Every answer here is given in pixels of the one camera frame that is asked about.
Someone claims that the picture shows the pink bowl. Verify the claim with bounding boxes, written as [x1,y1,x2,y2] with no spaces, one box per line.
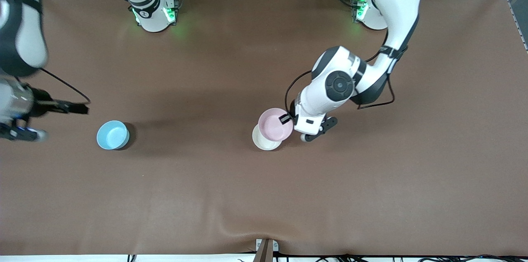
[258,108,294,142]

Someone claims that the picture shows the blue bowl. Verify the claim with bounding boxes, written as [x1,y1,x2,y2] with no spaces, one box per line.
[96,120,130,151]

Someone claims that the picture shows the white bowl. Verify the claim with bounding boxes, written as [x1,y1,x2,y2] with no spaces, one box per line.
[252,124,284,151]

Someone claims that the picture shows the brown table cloth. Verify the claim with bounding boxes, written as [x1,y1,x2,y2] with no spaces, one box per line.
[0,0,528,257]

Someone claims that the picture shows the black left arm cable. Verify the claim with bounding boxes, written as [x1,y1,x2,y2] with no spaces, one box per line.
[284,45,409,110]

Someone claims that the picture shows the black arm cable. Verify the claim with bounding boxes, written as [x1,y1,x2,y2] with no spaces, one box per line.
[284,45,409,110]
[39,67,92,105]

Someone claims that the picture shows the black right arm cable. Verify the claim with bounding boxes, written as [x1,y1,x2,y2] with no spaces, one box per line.
[39,67,92,105]

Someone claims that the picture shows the grey metal bracket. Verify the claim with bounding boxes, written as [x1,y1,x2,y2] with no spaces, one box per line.
[255,238,279,253]

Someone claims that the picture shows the brown camera pole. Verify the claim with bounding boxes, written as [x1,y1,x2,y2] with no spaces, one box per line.
[252,239,275,262]

